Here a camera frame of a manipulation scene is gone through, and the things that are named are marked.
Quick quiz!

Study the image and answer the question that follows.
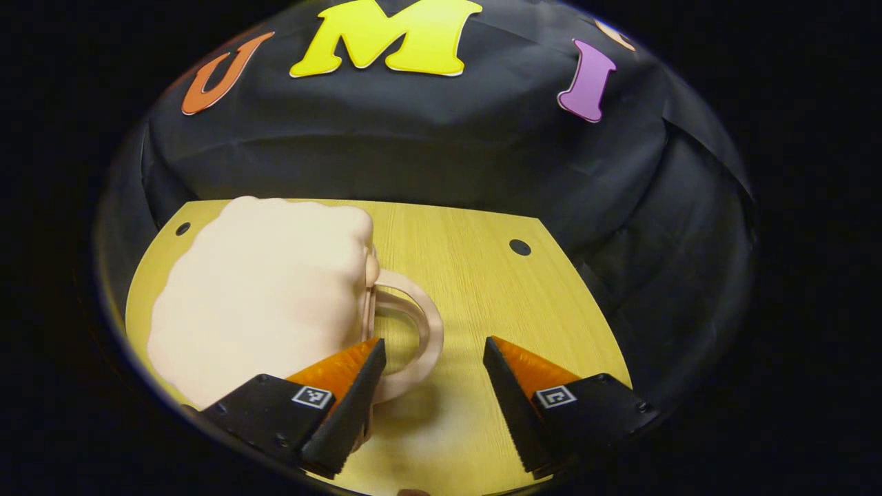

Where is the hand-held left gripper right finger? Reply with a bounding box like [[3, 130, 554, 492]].
[[482, 335, 661, 481]]

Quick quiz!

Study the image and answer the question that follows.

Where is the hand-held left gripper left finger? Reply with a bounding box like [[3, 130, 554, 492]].
[[198, 337, 387, 481]]

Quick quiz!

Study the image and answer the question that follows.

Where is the beige suitcase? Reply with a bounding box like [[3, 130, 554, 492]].
[[146, 196, 446, 445]]

